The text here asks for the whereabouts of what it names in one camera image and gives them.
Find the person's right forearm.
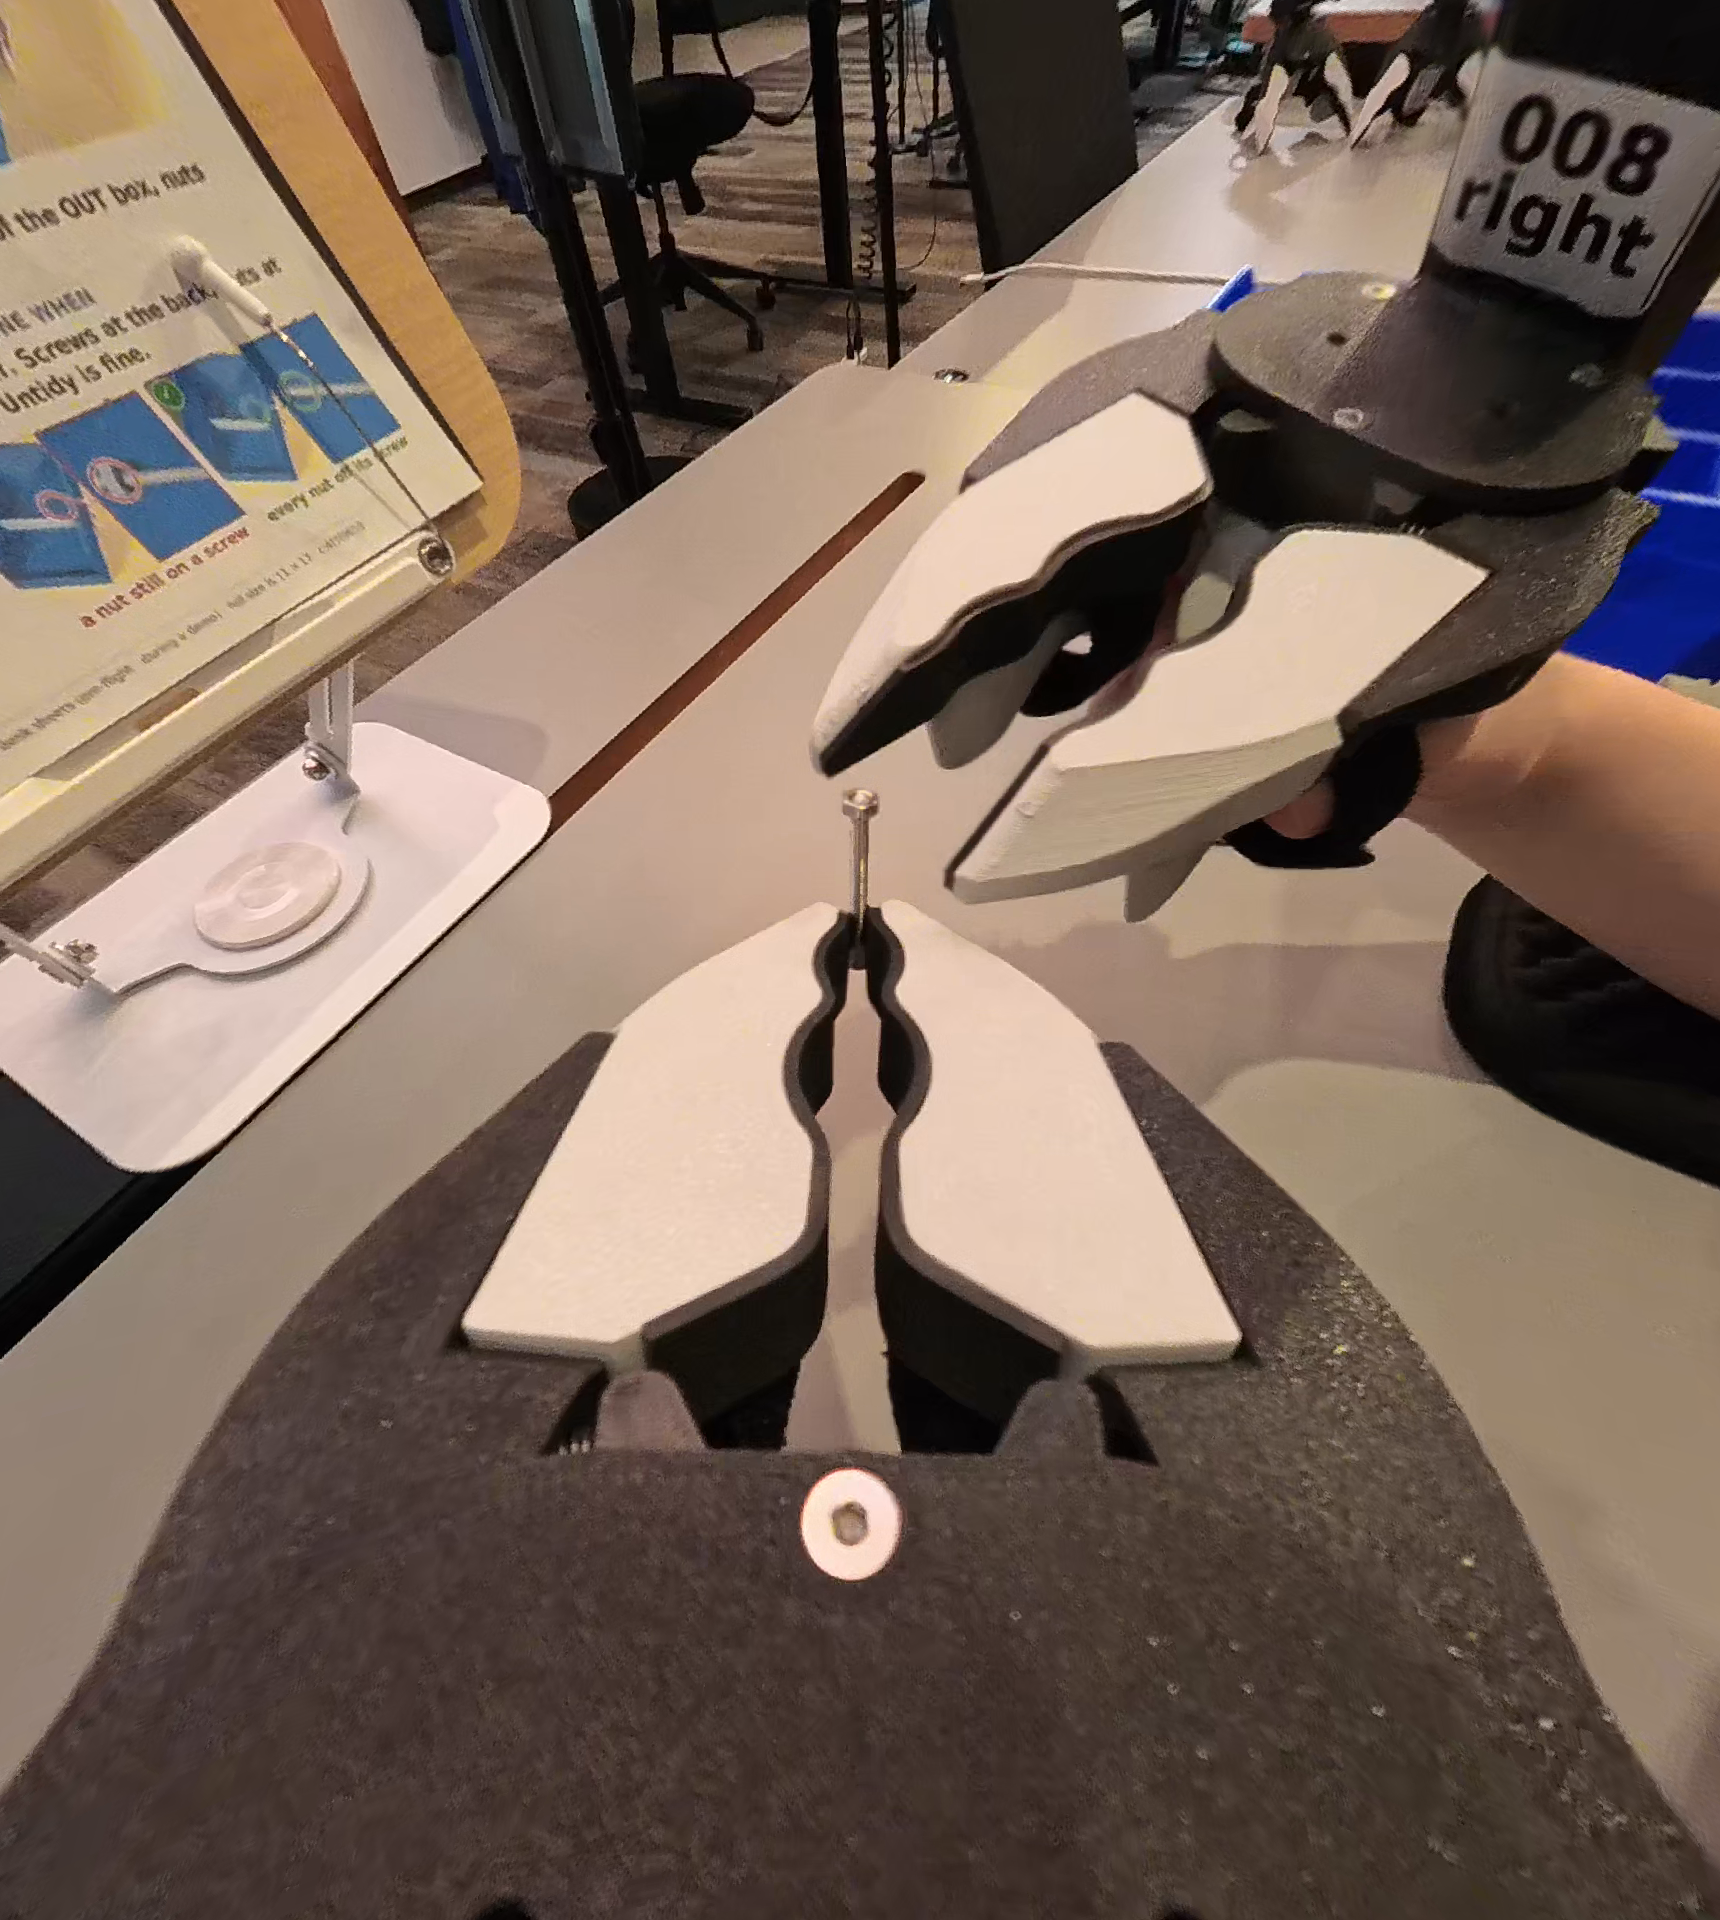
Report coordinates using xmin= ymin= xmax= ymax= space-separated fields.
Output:
xmin=1527 ymin=652 xmax=1720 ymax=1084

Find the silver metal screw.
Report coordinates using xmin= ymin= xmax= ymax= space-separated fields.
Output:
xmin=843 ymin=791 xmax=883 ymax=962

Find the blue plastic bin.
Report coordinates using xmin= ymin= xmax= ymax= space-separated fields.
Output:
xmin=1206 ymin=268 xmax=1720 ymax=686

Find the white tethered pen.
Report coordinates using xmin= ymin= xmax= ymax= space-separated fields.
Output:
xmin=168 ymin=236 xmax=271 ymax=327

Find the grey desk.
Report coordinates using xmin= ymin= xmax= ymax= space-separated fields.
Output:
xmin=0 ymin=361 xmax=1720 ymax=1920
xmin=798 ymin=90 xmax=1720 ymax=377

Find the black wrist rest pad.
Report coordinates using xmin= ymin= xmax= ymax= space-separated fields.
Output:
xmin=1440 ymin=875 xmax=1720 ymax=1185

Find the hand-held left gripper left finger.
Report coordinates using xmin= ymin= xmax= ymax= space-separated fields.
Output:
xmin=458 ymin=898 xmax=849 ymax=1449

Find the spare black grey gripper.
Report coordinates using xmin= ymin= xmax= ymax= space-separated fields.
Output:
xmin=1347 ymin=0 xmax=1477 ymax=152
xmin=1231 ymin=0 xmax=1359 ymax=159

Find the black office chair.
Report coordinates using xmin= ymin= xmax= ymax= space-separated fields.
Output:
xmin=625 ymin=68 xmax=771 ymax=361

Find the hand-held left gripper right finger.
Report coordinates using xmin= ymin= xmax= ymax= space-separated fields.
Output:
xmin=866 ymin=898 xmax=1244 ymax=1451

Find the round metal disc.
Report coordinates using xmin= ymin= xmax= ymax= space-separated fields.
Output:
xmin=191 ymin=841 xmax=346 ymax=951

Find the person's right hand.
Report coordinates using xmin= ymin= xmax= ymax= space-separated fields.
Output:
xmin=1256 ymin=661 xmax=1546 ymax=851

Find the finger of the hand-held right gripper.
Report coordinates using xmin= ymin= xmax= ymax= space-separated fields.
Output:
xmin=809 ymin=393 xmax=1214 ymax=782
xmin=946 ymin=526 xmax=1491 ymax=906

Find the white cable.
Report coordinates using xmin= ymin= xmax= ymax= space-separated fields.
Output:
xmin=959 ymin=262 xmax=1235 ymax=290

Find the instruction sign board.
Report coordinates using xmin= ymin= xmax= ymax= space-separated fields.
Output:
xmin=0 ymin=0 xmax=519 ymax=962

